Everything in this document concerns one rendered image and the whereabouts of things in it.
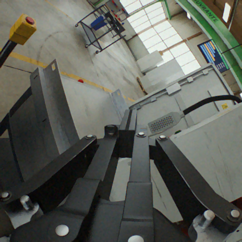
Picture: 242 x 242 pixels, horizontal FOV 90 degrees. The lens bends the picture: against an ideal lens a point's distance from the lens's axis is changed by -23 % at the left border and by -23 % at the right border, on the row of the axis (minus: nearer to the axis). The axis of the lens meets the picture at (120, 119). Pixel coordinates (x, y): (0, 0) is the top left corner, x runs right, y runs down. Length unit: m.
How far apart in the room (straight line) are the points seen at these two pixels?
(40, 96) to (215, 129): 0.52
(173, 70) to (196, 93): 6.87
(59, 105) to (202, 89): 0.90
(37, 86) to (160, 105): 0.82
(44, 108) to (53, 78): 0.11
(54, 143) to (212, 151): 0.43
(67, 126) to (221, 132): 0.42
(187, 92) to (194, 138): 0.75
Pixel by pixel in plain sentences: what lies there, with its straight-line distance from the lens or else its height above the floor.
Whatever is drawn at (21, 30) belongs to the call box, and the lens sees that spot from 0.66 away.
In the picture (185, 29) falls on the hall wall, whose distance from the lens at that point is 14.05.
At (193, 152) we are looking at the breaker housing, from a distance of 0.39.
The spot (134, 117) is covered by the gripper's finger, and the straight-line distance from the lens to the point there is 0.17.
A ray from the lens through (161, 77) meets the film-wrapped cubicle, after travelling 7.90.
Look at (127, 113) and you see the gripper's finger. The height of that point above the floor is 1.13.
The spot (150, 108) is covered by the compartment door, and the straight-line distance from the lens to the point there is 1.12.
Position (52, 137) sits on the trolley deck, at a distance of 0.48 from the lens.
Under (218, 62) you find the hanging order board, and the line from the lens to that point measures 5.82.
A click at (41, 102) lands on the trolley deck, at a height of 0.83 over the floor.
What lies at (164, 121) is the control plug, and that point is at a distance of 0.82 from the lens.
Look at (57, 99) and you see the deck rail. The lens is 0.52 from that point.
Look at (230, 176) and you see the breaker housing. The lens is 0.42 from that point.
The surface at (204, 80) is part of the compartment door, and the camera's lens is 1.14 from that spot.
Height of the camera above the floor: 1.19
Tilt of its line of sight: 21 degrees down
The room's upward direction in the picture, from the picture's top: 63 degrees clockwise
